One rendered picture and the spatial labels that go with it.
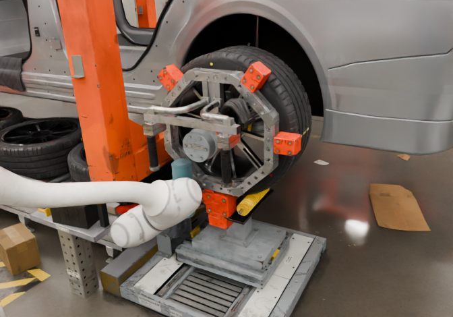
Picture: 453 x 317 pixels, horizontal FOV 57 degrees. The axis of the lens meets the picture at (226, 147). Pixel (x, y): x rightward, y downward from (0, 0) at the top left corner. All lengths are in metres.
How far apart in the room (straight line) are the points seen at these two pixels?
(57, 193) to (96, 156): 0.96
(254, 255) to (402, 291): 0.76
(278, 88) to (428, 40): 0.59
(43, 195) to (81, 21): 0.95
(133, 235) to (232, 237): 1.02
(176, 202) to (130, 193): 0.13
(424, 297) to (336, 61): 1.22
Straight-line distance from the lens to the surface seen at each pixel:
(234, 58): 1.72
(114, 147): 1.98
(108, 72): 1.91
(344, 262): 2.44
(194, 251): 2.24
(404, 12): 1.78
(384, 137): 1.90
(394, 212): 2.95
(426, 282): 2.43
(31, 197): 1.08
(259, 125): 2.19
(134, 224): 1.21
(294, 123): 1.68
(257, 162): 1.83
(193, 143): 1.64
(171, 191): 1.14
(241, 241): 2.14
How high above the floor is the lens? 1.47
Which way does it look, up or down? 22 degrees down
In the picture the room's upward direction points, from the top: 2 degrees counter-clockwise
